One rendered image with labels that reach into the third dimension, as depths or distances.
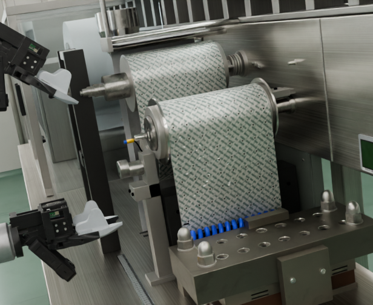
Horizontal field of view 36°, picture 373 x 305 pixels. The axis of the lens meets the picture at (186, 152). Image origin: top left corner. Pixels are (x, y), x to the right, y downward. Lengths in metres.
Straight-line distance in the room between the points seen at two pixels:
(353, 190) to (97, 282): 0.70
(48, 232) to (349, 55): 0.66
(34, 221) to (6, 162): 5.67
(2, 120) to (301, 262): 5.82
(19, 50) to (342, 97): 0.63
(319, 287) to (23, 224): 0.58
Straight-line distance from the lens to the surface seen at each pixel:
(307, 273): 1.13
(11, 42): 1.18
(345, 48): 1.12
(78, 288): 1.41
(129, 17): 1.88
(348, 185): 1.55
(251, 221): 1.22
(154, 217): 1.29
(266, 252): 1.10
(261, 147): 1.25
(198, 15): 1.92
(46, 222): 1.13
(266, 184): 1.28
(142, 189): 1.26
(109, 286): 1.38
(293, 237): 1.16
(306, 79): 1.26
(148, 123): 1.21
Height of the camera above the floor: 1.49
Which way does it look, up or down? 14 degrees down
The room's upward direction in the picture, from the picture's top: 9 degrees counter-clockwise
